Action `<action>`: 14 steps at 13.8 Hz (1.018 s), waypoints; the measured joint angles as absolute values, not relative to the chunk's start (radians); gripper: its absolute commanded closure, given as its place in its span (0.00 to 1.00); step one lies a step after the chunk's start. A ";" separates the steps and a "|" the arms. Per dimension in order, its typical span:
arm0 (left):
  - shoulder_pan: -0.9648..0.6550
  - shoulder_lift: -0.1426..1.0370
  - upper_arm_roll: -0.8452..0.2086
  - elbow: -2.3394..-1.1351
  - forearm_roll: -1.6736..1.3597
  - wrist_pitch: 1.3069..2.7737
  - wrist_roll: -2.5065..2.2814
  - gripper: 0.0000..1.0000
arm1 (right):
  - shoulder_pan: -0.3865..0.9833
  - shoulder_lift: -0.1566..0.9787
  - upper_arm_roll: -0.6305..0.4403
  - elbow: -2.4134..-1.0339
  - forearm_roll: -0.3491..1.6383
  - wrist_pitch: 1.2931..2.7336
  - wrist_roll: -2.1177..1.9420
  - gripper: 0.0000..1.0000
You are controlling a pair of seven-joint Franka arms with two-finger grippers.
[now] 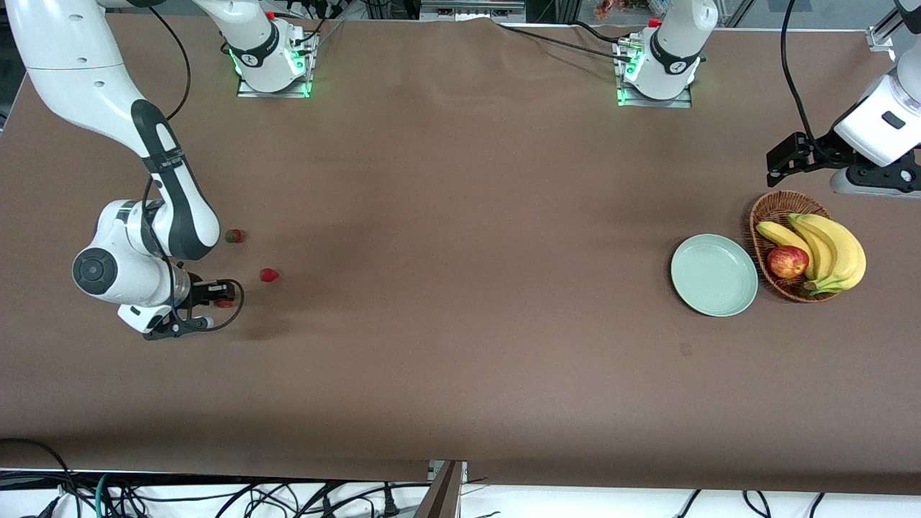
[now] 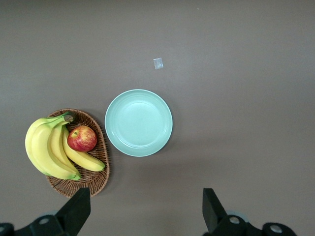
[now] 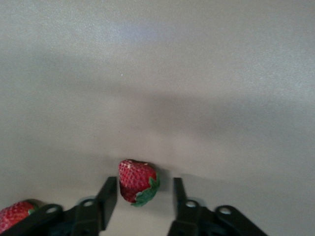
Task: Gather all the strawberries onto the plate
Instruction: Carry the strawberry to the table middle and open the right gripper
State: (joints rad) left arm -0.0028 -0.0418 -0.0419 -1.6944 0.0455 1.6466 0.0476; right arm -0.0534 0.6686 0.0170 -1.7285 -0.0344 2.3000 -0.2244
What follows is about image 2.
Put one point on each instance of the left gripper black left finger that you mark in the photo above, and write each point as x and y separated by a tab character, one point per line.
73	211

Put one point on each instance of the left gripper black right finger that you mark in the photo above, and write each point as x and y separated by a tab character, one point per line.
214	211

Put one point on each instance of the pale green round plate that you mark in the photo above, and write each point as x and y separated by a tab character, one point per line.
139	123

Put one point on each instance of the brown wicker basket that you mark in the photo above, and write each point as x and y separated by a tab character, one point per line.
98	177

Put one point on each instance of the brown table cover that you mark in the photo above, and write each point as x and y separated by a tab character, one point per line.
221	147

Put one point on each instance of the red apple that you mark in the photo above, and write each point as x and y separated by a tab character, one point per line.
82	138

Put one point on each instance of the yellow banana bunch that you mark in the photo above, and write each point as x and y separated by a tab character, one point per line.
41	145

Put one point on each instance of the small clear tape piece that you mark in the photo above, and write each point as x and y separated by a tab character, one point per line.
158	63

